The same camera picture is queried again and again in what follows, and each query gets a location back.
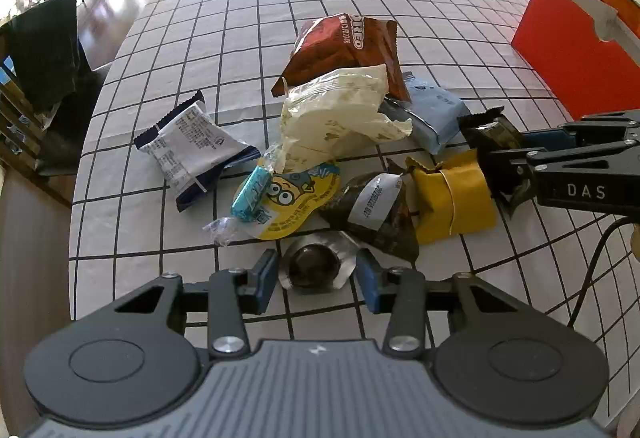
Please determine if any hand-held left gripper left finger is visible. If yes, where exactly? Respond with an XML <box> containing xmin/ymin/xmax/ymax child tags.
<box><xmin>112</xmin><ymin>249</ymin><xmax>280</xmax><ymax>359</ymax></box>

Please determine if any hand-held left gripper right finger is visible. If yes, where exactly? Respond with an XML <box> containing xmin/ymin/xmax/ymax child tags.
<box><xmin>355</xmin><ymin>251</ymin><xmax>523</xmax><ymax>359</ymax></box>

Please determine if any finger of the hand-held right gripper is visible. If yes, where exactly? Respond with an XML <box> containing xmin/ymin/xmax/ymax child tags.
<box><xmin>480</xmin><ymin>135</ymin><xmax>640</xmax><ymax>208</ymax></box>
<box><xmin>520</xmin><ymin>108</ymin><xmax>640</xmax><ymax>147</ymax></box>

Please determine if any dark olive snack packet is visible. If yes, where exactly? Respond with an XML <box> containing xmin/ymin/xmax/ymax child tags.
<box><xmin>457</xmin><ymin>107</ymin><xmax>538</xmax><ymax>219</ymax></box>

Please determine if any silver foil chocolate cup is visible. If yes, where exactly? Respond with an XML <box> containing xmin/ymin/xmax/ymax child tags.
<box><xmin>277</xmin><ymin>231</ymin><xmax>368</xmax><ymax>294</ymax></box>

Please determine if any dark triangular snack packet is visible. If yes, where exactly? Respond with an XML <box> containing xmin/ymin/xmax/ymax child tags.
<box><xmin>320</xmin><ymin>172</ymin><xmax>421</xmax><ymax>263</ymax></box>

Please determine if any yellow cartoon snack packet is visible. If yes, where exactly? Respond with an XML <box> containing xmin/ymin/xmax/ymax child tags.
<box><xmin>235</xmin><ymin>159</ymin><xmax>343</xmax><ymax>240</ymax></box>

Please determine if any red cardboard box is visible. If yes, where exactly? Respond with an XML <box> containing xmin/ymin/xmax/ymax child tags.
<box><xmin>511</xmin><ymin>0</ymin><xmax>640</xmax><ymax>121</ymax></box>

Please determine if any teal candy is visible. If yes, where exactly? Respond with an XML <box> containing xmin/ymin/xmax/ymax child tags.
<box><xmin>201</xmin><ymin>143</ymin><xmax>283</xmax><ymax>247</ymax></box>

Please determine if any light blue snack packet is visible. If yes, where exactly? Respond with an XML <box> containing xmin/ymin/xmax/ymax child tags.
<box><xmin>377</xmin><ymin>71</ymin><xmax>472</xmax><ymax>155</ymax></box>

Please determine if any white and navy snack packet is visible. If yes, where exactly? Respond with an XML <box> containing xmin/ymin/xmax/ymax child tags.
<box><xmin>134</xmin><ymin>90</ymin><xmax>261</xmax><ymax>214</ymax></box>

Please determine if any cream plastic snack bag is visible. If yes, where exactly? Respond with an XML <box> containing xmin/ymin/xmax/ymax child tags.
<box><xmin>276</xmin><ymin>63</ymin><xmax>413</xmax><ymax>169</ymax></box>

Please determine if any brown cookie packet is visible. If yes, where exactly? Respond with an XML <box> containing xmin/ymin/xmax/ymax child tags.
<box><xmin>271</xmin><ymin>13</ymin><xmax>412</xmax><ymax>102</ymax></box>

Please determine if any wooden chair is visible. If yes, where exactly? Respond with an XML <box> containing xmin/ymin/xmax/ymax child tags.
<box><xmin>0</xmin><ymin>0</ymin><xmax>117</xmax><ymax>179</ymax></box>

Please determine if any checked tablecloth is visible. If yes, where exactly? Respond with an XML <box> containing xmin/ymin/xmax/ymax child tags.
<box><xmin>70</xmin><ymin>0</ymin><xmax>640</xmax><ymax>419</ymax></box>

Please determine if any dark cloth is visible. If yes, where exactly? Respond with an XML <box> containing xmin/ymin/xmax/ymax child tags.
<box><xmin>2</xmin><ymin>0</ymin><xmax>93</xmax><ymax>114</ymax></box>

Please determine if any black cable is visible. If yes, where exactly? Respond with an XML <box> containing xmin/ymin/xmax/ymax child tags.
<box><xmin>570</xmin><ymin>213</ymin><xmax>637</xmax><ymax>321</ymax></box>

